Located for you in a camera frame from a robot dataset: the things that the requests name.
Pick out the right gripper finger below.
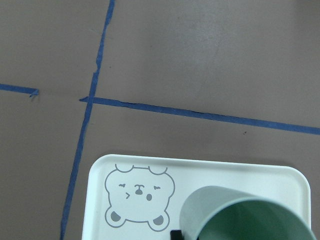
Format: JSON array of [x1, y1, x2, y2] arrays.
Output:
[[170, 230, 184, 240]]

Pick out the pale green cup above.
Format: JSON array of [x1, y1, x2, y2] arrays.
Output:
[[179, 186, 316, 240]]

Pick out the white bear tray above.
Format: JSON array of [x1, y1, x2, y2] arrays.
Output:
[[82, 154, 312, 240]]

